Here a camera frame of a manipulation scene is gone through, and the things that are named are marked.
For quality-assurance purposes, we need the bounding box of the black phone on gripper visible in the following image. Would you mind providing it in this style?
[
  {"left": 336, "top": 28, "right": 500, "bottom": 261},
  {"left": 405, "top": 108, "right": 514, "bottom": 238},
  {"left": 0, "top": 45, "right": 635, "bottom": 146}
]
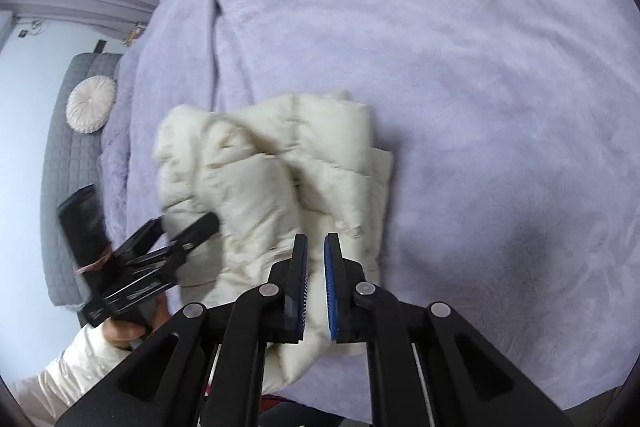
[{"left": 58, "top": 184, "right": 112, "bottom": 274}]

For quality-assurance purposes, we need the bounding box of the beige quilted puffer jacket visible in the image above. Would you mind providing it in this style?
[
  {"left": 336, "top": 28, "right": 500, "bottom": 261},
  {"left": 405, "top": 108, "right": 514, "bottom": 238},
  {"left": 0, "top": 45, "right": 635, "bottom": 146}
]
[{"left": 154, "top": 92, "right": 393, "bottom": 393}]

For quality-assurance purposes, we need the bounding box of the round cream pleated cushion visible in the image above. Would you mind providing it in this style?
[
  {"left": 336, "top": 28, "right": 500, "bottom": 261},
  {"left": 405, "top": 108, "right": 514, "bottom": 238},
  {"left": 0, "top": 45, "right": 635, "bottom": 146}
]
[{"left": 65, "top": 76, "right": 117, "bottom": 134}]

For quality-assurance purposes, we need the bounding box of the lavender fleece bed blanket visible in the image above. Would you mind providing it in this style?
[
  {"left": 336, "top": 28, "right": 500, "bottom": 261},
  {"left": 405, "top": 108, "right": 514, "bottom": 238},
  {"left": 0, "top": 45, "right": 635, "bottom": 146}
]
[{"left": 102, "top": 0, "right": 639, "bottom": 409}]

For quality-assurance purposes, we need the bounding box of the person's left hand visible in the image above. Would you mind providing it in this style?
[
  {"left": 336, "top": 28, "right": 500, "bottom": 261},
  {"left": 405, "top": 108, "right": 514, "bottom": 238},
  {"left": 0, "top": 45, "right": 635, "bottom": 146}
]
[{"left": 103, "top": 294, "right": 171, "bottom": 350}]

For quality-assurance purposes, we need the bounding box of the grey quilted headboard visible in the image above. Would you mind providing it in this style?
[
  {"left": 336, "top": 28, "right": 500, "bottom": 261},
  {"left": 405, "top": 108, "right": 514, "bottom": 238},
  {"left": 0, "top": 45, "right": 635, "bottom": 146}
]
[{"left": 40, "top": 53, "right": 120, "bottom": 312}]

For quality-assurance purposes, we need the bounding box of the white sleeved left forearm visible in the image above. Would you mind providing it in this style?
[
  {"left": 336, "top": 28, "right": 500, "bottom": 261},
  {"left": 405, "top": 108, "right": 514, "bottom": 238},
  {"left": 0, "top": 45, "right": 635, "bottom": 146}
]
[{"left": 9, "top": 324, "right": 130, "bottom": 426}]

